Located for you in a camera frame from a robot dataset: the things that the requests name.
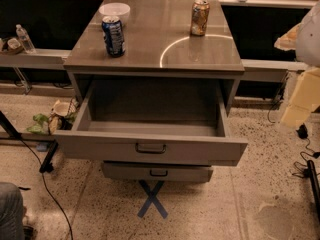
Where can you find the black tripod leg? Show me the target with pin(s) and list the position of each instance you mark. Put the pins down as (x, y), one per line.
(46, 165)

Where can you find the grey drawer cabinet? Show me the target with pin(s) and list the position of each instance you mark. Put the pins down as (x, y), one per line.
(158, 43)

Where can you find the bowl on left shelf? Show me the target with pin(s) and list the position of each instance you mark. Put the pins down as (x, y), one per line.
(10, 46)

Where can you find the grey top drawer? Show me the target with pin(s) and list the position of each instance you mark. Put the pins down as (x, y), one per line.
(153, 120)

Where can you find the blue soda can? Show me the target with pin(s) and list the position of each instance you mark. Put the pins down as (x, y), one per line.
(113, 36)

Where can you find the tan padded gripper tip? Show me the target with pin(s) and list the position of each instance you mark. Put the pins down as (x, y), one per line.
(309, 39)

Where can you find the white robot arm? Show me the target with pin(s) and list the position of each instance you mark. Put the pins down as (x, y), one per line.
(304, 38)

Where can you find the grey bottom drawer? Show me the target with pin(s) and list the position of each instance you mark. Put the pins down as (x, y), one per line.
(160, 172)

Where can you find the person leg grey trousers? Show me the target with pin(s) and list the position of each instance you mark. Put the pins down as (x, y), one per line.
(11, 212)

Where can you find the grey drawer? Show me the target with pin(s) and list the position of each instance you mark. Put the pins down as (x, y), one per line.
(153, 120)
(160, 172)

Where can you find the blue tape cross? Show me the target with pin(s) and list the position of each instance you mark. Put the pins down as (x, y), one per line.
(152, 199)

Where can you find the black power adapter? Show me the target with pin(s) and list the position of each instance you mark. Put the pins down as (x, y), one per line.
(302, 132)

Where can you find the clear water bottle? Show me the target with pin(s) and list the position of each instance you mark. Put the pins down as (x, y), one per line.
(25, 39)

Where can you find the gold soda can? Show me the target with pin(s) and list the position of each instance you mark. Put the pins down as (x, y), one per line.
(199, 17)

